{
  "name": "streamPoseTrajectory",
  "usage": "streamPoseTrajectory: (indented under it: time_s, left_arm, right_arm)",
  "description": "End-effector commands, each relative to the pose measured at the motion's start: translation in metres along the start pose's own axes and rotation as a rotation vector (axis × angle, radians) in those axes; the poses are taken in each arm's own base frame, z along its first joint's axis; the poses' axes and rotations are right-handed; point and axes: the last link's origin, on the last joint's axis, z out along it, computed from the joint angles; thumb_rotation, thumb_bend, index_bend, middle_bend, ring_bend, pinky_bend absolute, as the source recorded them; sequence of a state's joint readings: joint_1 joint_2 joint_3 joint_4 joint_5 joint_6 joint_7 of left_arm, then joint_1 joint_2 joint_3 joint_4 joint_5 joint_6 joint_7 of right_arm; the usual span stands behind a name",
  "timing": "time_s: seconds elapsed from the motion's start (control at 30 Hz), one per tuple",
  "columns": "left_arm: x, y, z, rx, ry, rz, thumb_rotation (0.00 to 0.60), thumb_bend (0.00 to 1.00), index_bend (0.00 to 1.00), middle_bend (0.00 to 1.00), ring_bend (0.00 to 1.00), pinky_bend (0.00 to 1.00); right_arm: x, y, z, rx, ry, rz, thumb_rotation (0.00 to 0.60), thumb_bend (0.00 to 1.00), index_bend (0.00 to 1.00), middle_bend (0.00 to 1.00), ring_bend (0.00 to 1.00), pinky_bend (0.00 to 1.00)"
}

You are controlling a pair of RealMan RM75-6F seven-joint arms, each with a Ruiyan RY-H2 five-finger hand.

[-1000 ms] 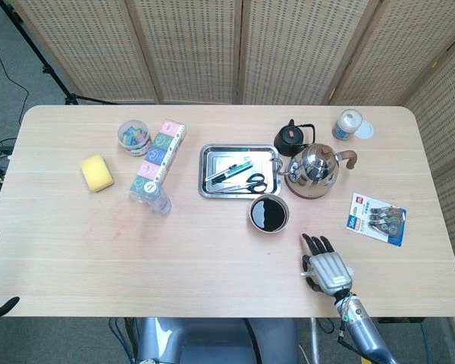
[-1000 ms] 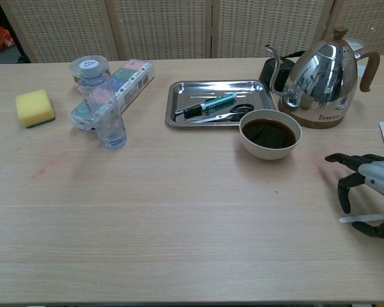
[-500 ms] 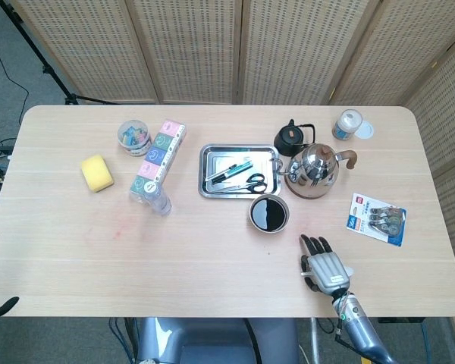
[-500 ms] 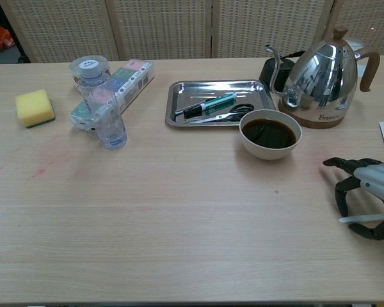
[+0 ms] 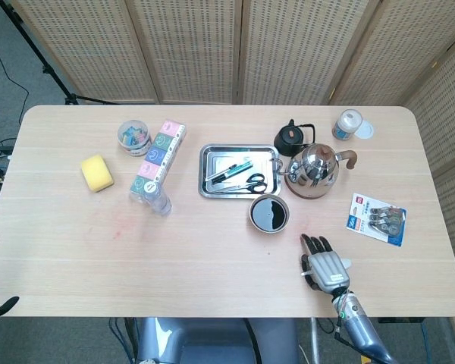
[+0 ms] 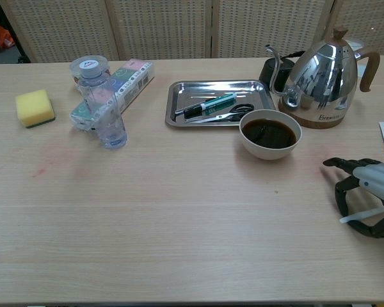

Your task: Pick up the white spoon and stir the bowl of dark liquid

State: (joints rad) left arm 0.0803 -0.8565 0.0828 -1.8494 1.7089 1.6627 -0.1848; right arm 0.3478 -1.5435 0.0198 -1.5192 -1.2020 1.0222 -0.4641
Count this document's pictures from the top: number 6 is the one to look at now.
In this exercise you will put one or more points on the yellow sponge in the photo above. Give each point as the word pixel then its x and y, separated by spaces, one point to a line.
pixel 33 107

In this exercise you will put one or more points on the stainless steel tray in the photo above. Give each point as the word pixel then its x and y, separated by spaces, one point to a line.
pixel 179 92

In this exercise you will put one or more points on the woven folding screen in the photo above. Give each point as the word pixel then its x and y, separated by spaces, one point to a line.
pixel 163 28

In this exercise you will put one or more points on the orange black bag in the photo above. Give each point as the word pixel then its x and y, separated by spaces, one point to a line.
pixel 0 36

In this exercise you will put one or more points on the thin black pen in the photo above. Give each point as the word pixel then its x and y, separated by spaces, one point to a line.
pixel 182 111

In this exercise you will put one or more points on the clear plastic water bottle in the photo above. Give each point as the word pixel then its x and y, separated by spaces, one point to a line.
pixel 105 108

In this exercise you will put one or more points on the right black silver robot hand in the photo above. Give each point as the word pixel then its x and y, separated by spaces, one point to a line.
pixel 377 182

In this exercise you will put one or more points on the white plastic spoon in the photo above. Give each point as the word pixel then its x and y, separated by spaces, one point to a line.
pixel 355 217

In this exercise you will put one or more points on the long colourful printed box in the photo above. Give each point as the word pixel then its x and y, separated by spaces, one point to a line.
pixel 134 80

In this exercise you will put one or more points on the small black teapot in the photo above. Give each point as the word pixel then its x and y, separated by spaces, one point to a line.
pixel 268 73

